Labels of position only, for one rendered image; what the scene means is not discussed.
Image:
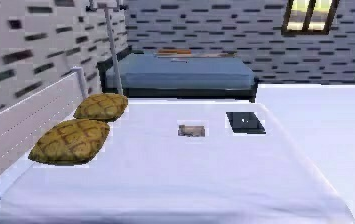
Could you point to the white bed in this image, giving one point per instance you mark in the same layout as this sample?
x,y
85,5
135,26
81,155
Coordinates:
x,y
171,173

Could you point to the black flat laptop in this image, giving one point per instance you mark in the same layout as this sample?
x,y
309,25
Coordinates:
x,y
245,122

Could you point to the small grey flat object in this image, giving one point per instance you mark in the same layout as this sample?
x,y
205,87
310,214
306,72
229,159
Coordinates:
x,y
191,130

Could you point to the orange pillow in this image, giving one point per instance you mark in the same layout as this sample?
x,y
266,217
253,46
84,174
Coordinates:
x,y
173,51

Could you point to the yellow checked pillow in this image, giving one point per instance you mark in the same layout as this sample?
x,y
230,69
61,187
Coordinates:
x,y
101,106
70,141

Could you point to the grey floor lamp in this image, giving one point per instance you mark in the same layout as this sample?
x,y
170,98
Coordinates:
x,y
113,46

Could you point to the black framed window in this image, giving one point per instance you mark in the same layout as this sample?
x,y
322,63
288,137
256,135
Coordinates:
x,y
309,16

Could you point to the blue bed with black frame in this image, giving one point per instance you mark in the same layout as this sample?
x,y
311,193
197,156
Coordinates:
x,y
181,75

